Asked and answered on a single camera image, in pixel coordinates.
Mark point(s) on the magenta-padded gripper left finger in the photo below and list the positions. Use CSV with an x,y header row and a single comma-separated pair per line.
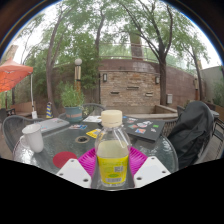
x,y
75,171

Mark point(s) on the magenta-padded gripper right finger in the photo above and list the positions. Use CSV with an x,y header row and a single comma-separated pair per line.
x,y
150,170

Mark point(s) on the clear bottle with yellow label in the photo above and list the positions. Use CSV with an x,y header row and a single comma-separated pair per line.
x,y
112,160

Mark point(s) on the flat round red coaster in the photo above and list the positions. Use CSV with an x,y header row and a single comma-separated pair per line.
x,y
63,159

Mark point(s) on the black laptop with stickers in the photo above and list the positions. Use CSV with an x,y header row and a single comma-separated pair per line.
x,y
145,128

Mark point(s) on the yellow card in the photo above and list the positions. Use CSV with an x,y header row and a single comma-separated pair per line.
x,y
92,133

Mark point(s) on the small colourful sticker card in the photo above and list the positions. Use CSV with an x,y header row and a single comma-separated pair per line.
x,y
78,126

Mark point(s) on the white ceramic mug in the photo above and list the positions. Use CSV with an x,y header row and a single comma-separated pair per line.
x,y
33,138

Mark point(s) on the white printed paper sheet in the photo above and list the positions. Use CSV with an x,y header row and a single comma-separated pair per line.
x,y
92,119

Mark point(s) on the black jacket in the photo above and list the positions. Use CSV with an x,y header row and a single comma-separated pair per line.
x,y
191,133

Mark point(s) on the yellow and blue striped cone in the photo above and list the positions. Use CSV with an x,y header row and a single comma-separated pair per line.
x,y
49,111

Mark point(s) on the green plant in blue pot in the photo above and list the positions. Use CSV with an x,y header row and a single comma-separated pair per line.
x,y
72,100

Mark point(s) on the wooden bench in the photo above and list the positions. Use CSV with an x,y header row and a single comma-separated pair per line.
x,y
21,108

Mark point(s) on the orange patio umbrella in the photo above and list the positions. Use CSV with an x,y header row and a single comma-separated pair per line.
x,y
11,75

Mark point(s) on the grey wall utility box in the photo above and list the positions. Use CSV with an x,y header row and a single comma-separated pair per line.
x,y
169,98

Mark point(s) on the black wall lantern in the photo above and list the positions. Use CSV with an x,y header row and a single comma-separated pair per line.
x,y
157,80
104,77

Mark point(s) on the wooden lamp post with globe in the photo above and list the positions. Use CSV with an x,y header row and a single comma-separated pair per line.
x,y
78,75

